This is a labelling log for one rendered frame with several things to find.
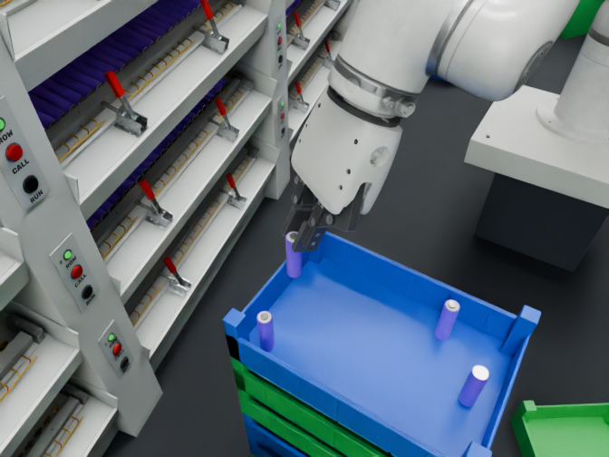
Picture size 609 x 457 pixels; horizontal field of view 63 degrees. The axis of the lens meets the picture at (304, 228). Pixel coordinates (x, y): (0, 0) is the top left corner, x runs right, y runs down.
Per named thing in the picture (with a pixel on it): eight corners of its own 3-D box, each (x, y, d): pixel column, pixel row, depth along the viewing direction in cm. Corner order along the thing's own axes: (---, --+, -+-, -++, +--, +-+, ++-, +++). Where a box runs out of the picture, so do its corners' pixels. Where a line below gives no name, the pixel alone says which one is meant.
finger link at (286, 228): (328, 189, 54) (304, 237, 57) (314, 173, 56) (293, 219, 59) (304, 189, 52) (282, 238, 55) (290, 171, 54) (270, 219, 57)
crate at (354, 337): (520, 347, 62) (542, 310, 56) (465, 499, 50) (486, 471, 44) (314, 251, 73) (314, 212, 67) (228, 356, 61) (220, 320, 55)
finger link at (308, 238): (352, 218, 51) (326, 266, 54) (336, 199, 53) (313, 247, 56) (328, 218, 49) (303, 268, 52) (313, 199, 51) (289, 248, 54)
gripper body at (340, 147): (430, 125, 45) (375, 220, 51) (368, 75, 52) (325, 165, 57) (371, 115, 41) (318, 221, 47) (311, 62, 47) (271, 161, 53)
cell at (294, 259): (304, 270, 60) (304, 233, 55) (296, 280, 59) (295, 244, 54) (292, 264, 60) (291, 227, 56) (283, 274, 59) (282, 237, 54)
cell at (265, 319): (277, 343, 62) (275, 314, 57) (269, 354, 61) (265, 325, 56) (265, 336, 62) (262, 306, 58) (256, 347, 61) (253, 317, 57)
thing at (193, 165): (267, 112, 119) (282, 64, 109) (120, 310, 80) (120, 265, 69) (192, 75, 119) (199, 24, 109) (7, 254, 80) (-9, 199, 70)
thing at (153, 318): (272, 175, 133) (285, 138, 123) (147, 369, 94) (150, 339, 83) (204, 140, 133) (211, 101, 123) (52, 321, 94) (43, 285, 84)
